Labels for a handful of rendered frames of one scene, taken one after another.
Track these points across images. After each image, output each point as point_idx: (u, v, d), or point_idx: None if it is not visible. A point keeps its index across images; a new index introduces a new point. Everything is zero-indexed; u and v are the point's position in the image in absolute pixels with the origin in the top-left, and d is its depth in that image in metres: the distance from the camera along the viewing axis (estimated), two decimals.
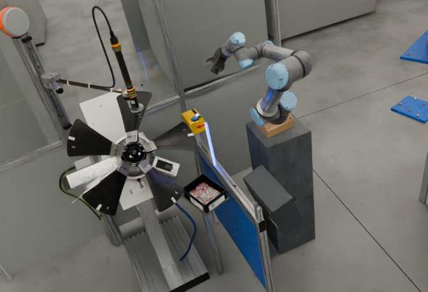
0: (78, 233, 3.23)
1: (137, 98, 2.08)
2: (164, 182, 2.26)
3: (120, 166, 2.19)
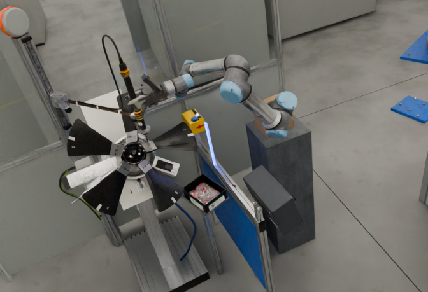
0: (78, 233, 3.23)
1: (144, 120, 2.16)
2: (164, 182, 2.26)
3: (120, 166, 2.19)
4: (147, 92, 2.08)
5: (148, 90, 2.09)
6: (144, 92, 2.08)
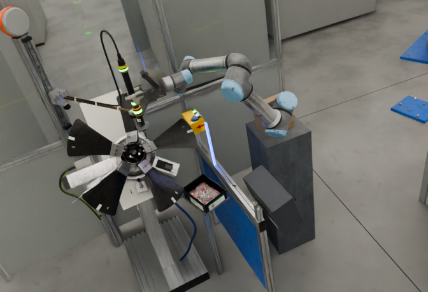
0: (78, 233, 3.23)
1: (142, 117, 2.14)
2: (164, 182, 2.26)
3: (120, 166, 2.19)
4: (146, 88, 2.06)
5: (146, 86, 2.08)
6: (142, 88, 2.07)
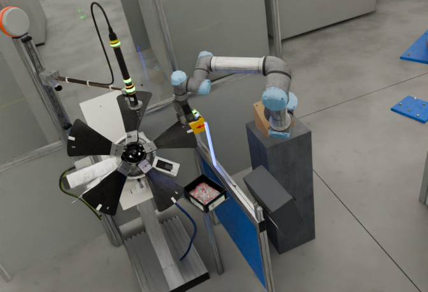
0: (78, 233, 3.23)
1: (135, 95, 2.07)
2: (164, 182, 2.26)
3: (120, 166, 2.19)
4: None
5: None
6: None
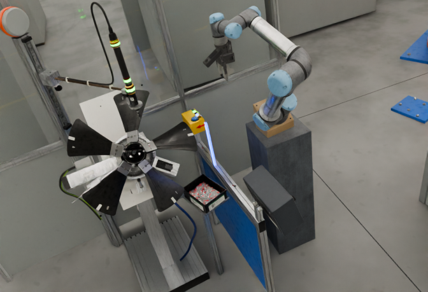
0: (78, 233, 3.23)
1: (135, 95, 2.07)
2: (114, 192, 2.20)
3: (116, 145, 2.20)
4: (220, 62, 2.17)
5: (218, 60, 2.18)
6: (220, 63, 2.19)
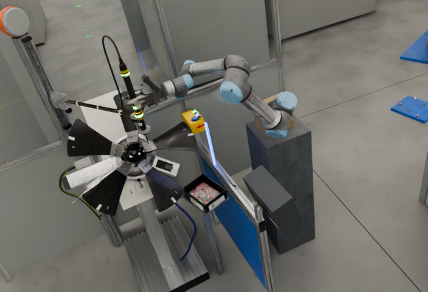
0: (78, 233, 3.23)
1: (144, 121, 2.16)
2: (114, 192, 2.20)
3: (116, 145, 2.20)
4: (147, 92, 2.08)
5: (148, 90, 2.09)
6: (144, 92, 2.08)
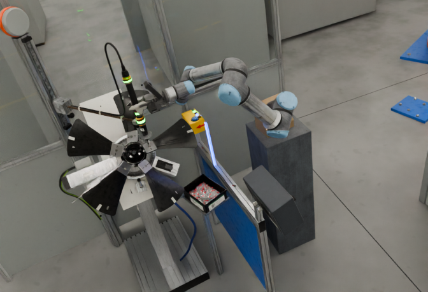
0: (78, 233, 3.23)
1: (146, 126, 2.18)
2: (114, 192, 2.20)
3: (116, 145, 2.20)
4: (149, 98, 2.10)
5: (149, 97, 2.11)
6: (146, 98, 2.10)
